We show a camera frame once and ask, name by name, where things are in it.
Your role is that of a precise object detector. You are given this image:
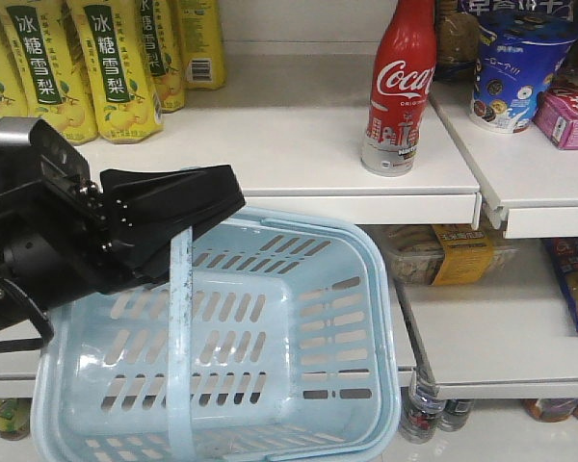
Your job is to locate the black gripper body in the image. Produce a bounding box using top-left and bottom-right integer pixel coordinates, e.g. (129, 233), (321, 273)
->
(0, 118), (126, 337)

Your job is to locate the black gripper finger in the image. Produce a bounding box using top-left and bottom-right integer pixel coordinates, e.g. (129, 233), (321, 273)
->
(100, 165), (246, 234)
(109, 225), (192, 289)

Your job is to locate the light blue plastic basket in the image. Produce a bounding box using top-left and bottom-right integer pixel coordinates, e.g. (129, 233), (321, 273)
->
(31, 208), (400, 461)

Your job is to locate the red Coca-Cola aluminium bottle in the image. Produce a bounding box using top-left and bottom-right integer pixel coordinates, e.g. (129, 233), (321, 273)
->
(361, 0), (437, 177)

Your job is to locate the yellow pear drink bottle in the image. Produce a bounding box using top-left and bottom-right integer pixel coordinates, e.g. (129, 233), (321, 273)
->
(67, 1), (163, 143)
(177, 0), (226, 90)
(0, 1), (98, 145)
(136, 0), (186, 113)

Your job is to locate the white shelf unit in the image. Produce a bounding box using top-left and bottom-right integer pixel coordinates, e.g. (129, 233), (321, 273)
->
(0, 0), (578, 400)

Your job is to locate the boxed biscuit pack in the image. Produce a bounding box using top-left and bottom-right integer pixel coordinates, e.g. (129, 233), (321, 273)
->
(372, 223), (518, 286)

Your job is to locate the brown cracker pack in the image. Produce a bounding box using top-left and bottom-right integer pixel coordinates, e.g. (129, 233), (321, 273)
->
(435, 0), (480, 82)

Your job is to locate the blue cookie cup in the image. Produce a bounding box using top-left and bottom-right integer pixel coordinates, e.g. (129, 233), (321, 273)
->
(469, 10), (578, 134)

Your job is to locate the pink snack box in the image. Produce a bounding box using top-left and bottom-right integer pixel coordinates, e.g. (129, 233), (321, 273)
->
(534, 86), (578, 150)

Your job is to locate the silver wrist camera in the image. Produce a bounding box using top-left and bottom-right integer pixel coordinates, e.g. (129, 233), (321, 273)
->
(0, 116), (91, 192)

